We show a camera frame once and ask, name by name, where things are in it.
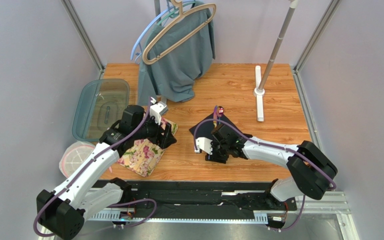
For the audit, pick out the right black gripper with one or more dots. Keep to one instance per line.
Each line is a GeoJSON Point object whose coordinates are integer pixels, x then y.
{"type": "Point", "coordinates": [217, 152]}

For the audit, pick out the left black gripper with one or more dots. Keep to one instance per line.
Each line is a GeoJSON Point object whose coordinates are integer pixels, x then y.
{"type": "Point", "coordinates": [163, 141]}

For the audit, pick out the iridescent spoon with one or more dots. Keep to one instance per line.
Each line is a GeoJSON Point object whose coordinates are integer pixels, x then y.
{"type": "Point", "coordinates": [220, 112]}

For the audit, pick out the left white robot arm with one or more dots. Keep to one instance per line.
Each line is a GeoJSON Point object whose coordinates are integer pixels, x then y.
{"type": "Point", "coordinates": [64, 210]}

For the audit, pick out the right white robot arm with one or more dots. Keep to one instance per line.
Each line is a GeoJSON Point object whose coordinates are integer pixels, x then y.
{"type": "Point", "coordinates": [311, 172]}

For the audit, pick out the floral fabric tray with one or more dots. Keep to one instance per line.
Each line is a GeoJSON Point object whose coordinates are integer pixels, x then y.
{"type": "Point", "coordinates": [142, 158]}

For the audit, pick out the white garment rack base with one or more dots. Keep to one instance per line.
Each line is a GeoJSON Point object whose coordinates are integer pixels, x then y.
{"type": "Point", "coordinates": [163, 99]}

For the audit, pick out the clear teal container lid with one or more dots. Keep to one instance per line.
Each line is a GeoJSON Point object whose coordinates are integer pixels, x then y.
{"type": "Point", "coordinates": [101, 104]}

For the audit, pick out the white pink mesh basket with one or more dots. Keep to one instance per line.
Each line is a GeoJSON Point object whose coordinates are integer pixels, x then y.
{"type": "Point", "coordinates": [74, 156]}

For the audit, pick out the grey-green hanging shirt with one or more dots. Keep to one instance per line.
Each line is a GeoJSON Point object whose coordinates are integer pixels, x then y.
{"type": "Point", "coordinates": [174, 75]}

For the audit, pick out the beige clothes hanger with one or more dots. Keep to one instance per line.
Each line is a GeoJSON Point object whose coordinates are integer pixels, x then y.
{"type": "Point", "coordinates": [201, 42]}

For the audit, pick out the light blue clothes hanger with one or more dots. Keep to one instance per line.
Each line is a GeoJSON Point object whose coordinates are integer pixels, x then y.
{"type": "Point", "coordinates": [175, 11]}

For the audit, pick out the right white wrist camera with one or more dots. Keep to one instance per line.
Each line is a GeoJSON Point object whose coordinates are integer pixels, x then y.
{"type": "Point", "coordinates": [203, 144]}

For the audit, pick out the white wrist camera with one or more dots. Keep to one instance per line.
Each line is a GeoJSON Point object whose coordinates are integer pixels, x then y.
{"type": "Point", "coordinates": [203, 144]}
{"type": "Point", "coordinates": [157, 109]}

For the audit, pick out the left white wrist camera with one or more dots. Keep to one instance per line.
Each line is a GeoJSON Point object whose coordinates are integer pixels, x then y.
{"type": "Point", "coordinates": [157, 109]}

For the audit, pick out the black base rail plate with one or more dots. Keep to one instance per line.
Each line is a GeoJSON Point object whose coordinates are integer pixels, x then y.
{"type": "Point", "coordinates": [199, 202]}

